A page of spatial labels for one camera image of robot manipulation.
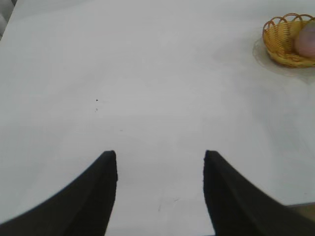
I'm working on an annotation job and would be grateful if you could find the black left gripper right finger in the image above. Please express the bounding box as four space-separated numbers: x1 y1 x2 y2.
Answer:
202 149 315 236

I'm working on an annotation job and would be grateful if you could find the pink peach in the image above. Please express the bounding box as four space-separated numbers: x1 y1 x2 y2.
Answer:
295 20 315 59

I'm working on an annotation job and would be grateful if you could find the yellow woven wicker basket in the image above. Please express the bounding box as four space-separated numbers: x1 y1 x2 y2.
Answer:
261 13 315 69

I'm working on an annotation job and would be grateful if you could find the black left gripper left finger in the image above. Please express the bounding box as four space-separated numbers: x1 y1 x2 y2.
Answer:
0 149 119 236

